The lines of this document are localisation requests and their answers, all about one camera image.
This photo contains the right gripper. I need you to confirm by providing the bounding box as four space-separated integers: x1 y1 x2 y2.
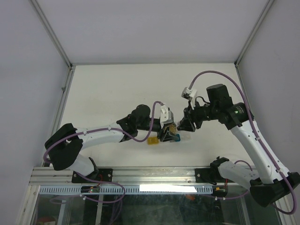
178 100 219 132

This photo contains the clear bottle of yellow pills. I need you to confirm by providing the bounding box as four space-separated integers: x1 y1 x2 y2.
164 123 178 134

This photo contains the weekly pill organizer strip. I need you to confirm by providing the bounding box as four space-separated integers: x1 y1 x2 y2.
147 133 191 145

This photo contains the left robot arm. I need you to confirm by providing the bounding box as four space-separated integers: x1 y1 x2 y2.
43 101 180 182

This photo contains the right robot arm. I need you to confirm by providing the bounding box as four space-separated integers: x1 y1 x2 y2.
177 84 300 207

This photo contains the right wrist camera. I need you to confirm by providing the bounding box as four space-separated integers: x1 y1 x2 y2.
181 87 197 110

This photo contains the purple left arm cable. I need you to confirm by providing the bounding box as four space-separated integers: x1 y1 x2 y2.
43 100 165 165

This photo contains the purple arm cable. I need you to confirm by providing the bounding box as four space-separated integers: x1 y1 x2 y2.
43 100 165 165
189 70 296 215

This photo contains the aluminium mounting rail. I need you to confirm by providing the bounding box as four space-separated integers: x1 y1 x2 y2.
29 166 209 186

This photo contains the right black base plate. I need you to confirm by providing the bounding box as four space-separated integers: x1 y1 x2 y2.
194 167 225 185

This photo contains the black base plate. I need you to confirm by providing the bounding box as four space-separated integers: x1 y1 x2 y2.
71 167 113 184
194 167 225 185

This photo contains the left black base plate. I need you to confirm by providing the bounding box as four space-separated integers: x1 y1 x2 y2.
71 167 113 184

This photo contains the slotted cable duct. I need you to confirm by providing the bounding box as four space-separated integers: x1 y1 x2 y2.
39 184 213 195

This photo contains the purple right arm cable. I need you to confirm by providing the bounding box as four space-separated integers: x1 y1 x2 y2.
189 70 296 215

